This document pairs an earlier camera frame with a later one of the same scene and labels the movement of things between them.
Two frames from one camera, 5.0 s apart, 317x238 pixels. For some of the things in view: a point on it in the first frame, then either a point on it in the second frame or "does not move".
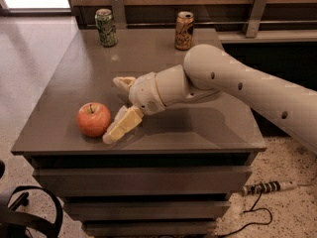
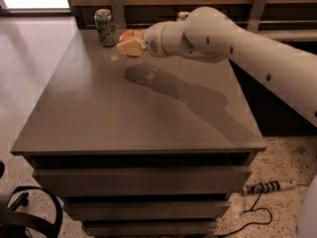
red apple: (93, 119) to (132, 35)
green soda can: (105, 24) does not move
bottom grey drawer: (150, 228) does not move
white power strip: (267, 187) does not move
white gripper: (144, 92) to (153, 41)
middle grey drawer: (147, 210) does not move
